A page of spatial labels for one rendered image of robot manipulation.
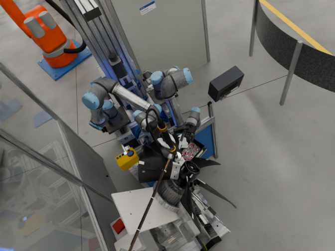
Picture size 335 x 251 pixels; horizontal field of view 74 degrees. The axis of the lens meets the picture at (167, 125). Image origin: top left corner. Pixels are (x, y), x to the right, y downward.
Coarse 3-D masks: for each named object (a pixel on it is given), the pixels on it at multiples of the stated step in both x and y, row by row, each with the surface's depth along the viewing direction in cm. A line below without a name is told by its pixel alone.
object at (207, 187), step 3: (204, 186) 144; (207, 186) 140; (207, 189) 146; (210, 189) 142; (213, 189) 136; (213, 192) 144; (216, 192) 138; (216, 195) 148; (219, 195) 141; (222, 195) 136; (222, 198) 146; (225, 198) 132; (228, 201) 138
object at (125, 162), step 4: (132, 148) 177; (124, 156) 174; (128, 156) 174; (132, 156) 173; (136, 156) 173; (116, 160) 174; (120, 160) 173; (124, 160) 172; (128, 160) 172; (132, 160) 173; (136, 160) 176; (120, 164) 171; (124, 164) 171; (128, 164) 174; (132, 164) 177; (124, 168) 175
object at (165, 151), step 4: (176, 136) 164; (164, 140) 162; (176, 140) 161; (152, 144) 160; (160, 144) 159; (176, 144) 158; (156, 148) 158; (160, 148) 157; (164, 148) 157; (176, 148) 155; (180, 148) 155; (164, 152) 155; (168, 152) 154; (180, 152) 152; (164, 156) 153
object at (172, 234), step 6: (162, 228) 161; (168, 228) 160; (174, 228) 159; (156, 234) 159; (162, 234) 158; (168, 234) 157; (174, 234) 157; (180, 234) 166; (162, 240) 156; (168, 240) 159; (174, 240) 168; (168, 246) 171
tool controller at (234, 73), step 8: (224, 72) 175; (232, 72) 175; (240, 72) 174; (216, 80) 173; (224, 80) 173; (232, 80) 172; (240, 80) 178; (216, 88) 171; (224, 88) 172; (232, 88) 182; (216, 96) 178; (224, 96) 184
